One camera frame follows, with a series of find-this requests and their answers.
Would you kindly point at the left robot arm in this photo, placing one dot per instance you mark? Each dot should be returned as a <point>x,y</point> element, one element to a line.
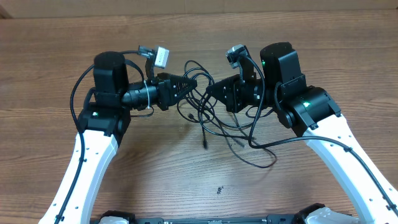
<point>120,86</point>

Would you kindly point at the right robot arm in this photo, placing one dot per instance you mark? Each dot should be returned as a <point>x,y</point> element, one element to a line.
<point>315,118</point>

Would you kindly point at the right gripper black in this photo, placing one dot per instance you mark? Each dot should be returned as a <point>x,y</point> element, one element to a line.
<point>234,93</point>

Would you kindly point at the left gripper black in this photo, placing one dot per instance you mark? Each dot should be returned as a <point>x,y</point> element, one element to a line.
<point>166,95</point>

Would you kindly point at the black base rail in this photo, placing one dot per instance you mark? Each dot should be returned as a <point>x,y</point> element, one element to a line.
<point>214,220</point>

